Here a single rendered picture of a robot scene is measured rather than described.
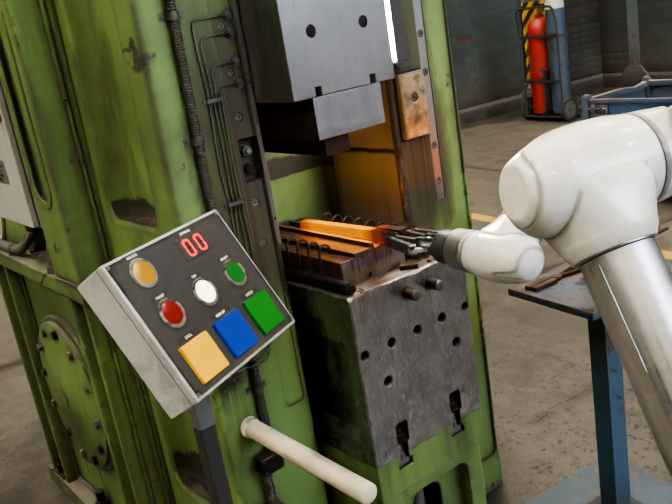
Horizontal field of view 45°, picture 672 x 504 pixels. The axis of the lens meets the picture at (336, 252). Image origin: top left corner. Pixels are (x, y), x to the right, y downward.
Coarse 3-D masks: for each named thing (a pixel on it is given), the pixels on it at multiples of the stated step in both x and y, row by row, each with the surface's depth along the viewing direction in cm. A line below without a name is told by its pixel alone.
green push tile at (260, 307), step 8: (256, 296) 156; (264, 296) 157; (248, 304) 153; (256, 304) 155; (264, 304) 156; (272, 304) 158; (248, 312) 153; (256, 312) 153; (264, 312) 155; (272, 312) 157; (280, 312) 158; (256, 320) 152; (264, 320) 154; (272, 320) 156; (280, 320) 157; (264, 328) 153; (272, 328) 154
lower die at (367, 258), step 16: (320, 240) 204; (336, 240) 202; (352, 240) 197; (304, 256) 198; (336, 256) 192; (352, 256) 190; (368, 256) 192; (384, 256) 195; (400, 256) 198; (320, 272) 194; (336, 272) 189; (352, 272) 189; (368, 272) 192; (384, 272) 196
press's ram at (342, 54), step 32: (256, 0) 172; (288, 0) 168; (320, 0) 173; (352, 0) 179; (384, 0) 184; (256, 32) 176; (288, 32) 170; (320, 32) 175; (352, 32) 180; (384, 32) 186; (256, 64) 180; (288, 64) 171; (320, 64) 176; (352, 64) 181; (384, 64) 187; (256, 96) 184; (288, 96) 174
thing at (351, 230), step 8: (304, 224) 214; (312, 224) 211; (320, 224) 208; (328, 224) 206; (336, 224) 204; (344, 224) 203; (352, 224) 201; (384, 224) 191; (328, 232) 206; (336, 232) 203; (344, 232) 200; (352, 232) 198; (360, 232) 195; (368, 232) 193; (376, 232) 190; (400, 232) 185; (376, 240) 190
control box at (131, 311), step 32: (192, 224) 154; (224, 224) 161; (128, 256) 138; (160, 256) 144; (192, 256) 149; (224, 256) 156; (96, 288) 135; (128, 288) 135; (160, 288) 140; (192, 288) 145; (224, 288) 152; (256, 288) 158; (128, 320) 134; (160, 320) 136; (192, 320) 142; (288, 320) 160; (128, 352) 137; (160, 352) 133; (224, 352) 143; (256, 352) 149; (160, 384) 136; (192, 384) 134
